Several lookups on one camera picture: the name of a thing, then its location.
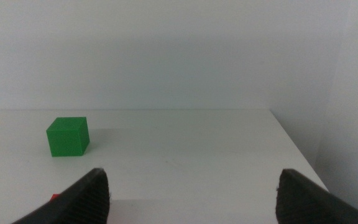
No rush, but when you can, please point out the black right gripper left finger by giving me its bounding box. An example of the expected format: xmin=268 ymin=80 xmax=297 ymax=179
xmin=11 ymin=167 xmax=111 ymax=224

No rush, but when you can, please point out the green cube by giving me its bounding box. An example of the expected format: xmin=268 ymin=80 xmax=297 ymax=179
xmin=45 ymin=116 xmax=91 ymax=157

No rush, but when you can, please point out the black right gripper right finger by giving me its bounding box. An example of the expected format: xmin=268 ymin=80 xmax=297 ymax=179
xmin=275 ymin=168 xmax=358 ymax=224

